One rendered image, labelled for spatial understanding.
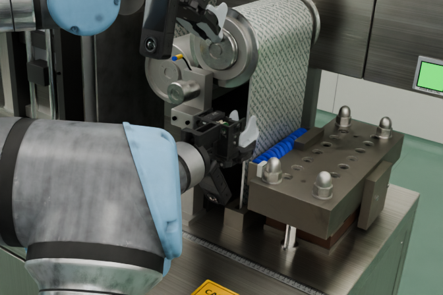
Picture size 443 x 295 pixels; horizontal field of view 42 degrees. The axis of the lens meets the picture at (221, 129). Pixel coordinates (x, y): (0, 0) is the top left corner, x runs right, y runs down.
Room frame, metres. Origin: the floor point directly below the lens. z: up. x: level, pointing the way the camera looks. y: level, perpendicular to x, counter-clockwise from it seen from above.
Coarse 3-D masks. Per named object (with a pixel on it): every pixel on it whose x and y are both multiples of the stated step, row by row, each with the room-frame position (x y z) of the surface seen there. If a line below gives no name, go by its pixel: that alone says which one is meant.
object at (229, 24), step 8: (224, 24) 1.00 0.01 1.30; (232, 24) 0.99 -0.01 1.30; (232, 32) 0.99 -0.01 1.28; (240, 32) 0.98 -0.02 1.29; (240, 40) 0.98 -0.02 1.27; (248, 40) 0.98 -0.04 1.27; (240, 48) 0.98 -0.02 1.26; (248, 48) 0.97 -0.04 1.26; (200, 56) 1.02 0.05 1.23; (240, 56) 0.98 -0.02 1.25; (248, 56) 0.97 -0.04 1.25; (200, 64) 1.02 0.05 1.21; (240, 64) 0.98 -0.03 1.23; (216, 72) 1.00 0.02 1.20; (224, 72) 0.99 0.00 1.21; (232, 72) 0.98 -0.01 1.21; (240, 72) 0.98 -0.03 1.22
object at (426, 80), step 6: (426, 66) 1.13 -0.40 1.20; (432, 66) 1.12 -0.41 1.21; (438, 66) 1.11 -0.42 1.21; (420, 72) 1.13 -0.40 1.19; (426, 72) 1.12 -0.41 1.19; (432, 72) 1.12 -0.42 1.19; (438, 72) 1.11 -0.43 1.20; (420, 78) 1.13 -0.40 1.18; (426, 78) 1.12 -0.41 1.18; (432, 78) 1.12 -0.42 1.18; (438, 78) 1.11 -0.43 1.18; (420, 84) 1.13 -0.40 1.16; (426, 84) 1.12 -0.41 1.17; (432, 84) 1.11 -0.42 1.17; (438, 84) 1.11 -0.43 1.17
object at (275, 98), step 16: (288, 64) 1.09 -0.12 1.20; (304, 64) 1.16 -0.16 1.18; (256, 80) 0.99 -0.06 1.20; (272, 80) 1.04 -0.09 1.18; (288, 80) 1.10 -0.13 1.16; (304, 80) 1.17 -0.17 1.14; (256, 96) 1.00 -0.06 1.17; (272, 96) 1.05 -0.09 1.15; (288, 96) 1.11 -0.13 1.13; (304, 96) 1.18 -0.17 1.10; (256, 112) 1.00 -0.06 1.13; (272, 112) 1.06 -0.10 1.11; (288, 112) 1.12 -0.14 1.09; (272, 128) 1.06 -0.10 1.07; (288, 128) 1.12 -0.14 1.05; (256, 144) 1.01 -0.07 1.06; (272, 144) 1.07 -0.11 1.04
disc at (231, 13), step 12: (228, 12) 1.00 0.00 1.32; (240, 24) 0.99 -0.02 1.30; (192, 36) 1.04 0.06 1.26; (252, 36) 0.97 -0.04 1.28; (192, 48) 1.04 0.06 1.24; (252, 48) 0.97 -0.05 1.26; (252, 60) 0.97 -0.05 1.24; (252, 72) 0.97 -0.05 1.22; (216, 84) 1.01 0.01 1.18; (228, 84) 1.00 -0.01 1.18; (240, 84) 0.99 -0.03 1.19
